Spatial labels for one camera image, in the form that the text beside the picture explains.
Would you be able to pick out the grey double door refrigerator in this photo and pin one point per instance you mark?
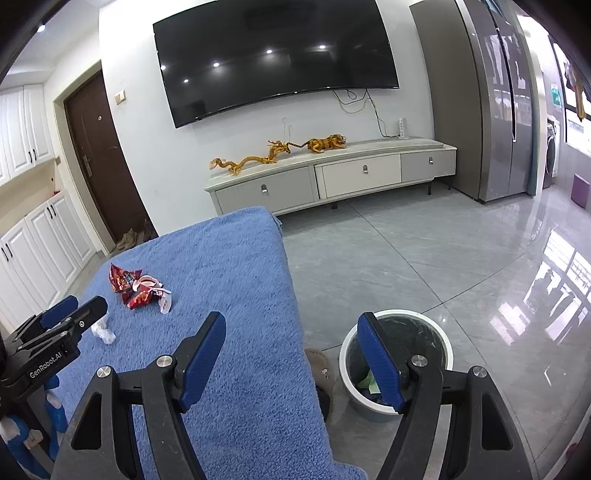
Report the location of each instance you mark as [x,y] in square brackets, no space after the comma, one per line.
[481,91]

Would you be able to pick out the blue fluffy bed cover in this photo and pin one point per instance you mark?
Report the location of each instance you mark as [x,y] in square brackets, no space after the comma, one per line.
[218,387]

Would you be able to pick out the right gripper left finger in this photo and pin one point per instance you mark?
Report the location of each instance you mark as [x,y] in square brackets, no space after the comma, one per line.
[100,442]

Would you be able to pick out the white round trash bin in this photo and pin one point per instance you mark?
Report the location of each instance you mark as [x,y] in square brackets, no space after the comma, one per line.
[414,333]

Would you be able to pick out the purple cube stool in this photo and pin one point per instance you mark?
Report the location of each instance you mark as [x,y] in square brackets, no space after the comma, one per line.
[580,192]

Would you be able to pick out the green crumpled paper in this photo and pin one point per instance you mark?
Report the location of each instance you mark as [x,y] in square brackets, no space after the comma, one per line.
[369,388]

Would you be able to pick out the white wall cabinets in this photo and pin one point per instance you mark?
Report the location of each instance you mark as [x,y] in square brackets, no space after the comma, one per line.
[44,246]

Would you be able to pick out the small white crumpled tissue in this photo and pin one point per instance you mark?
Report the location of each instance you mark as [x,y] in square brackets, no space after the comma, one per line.
[101,331]

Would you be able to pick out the white low tv cabinet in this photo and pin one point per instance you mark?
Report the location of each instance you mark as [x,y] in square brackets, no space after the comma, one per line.
[303,180]

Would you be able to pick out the red clear plastic wrapper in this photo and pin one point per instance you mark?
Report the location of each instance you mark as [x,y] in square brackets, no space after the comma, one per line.
[146,289]

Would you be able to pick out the golden dragon figurine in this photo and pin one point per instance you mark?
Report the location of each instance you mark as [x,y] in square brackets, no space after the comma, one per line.
[276,148]

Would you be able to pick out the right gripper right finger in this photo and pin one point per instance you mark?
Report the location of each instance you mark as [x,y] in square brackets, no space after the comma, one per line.
[483,442]

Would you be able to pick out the golden tiger figurine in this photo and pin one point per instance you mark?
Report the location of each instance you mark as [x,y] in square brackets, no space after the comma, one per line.
[319,145]

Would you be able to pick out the dark brown entrance door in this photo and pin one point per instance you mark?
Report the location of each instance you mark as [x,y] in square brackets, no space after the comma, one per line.
[101,160]

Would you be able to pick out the large black wall television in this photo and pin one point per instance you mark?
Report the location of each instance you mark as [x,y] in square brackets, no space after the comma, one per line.
[222,55]

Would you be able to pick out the red snack bag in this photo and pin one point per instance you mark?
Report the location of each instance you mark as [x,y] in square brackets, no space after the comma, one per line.
[122,280]

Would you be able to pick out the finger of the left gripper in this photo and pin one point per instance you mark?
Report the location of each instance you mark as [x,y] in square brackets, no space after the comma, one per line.
[44,321]
[71,327]

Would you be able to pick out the shoes by door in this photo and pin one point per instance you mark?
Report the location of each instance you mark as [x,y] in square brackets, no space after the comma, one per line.
[132,238]

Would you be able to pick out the wall light switch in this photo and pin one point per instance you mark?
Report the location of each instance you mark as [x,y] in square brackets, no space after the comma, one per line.
[120,97]

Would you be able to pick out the beige slipper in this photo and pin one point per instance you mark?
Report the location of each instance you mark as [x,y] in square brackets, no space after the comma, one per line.
[324,378]

